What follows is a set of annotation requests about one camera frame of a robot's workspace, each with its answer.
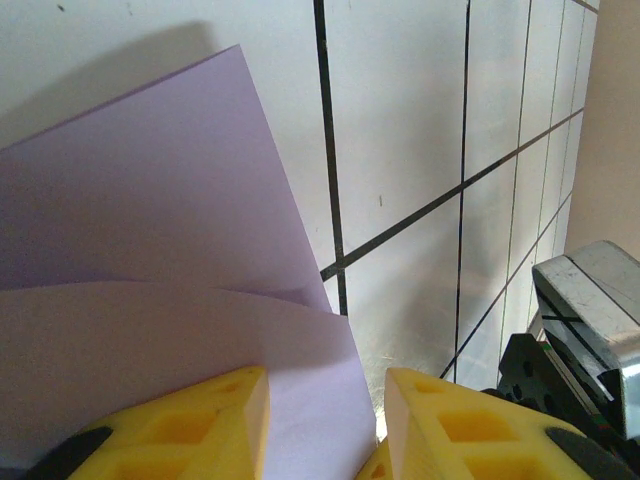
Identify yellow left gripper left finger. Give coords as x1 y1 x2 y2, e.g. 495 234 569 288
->
29 364 272 480

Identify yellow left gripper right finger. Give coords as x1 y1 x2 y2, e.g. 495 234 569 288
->
357 367 636 480

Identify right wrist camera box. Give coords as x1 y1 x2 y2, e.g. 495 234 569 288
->
531 240 640 441

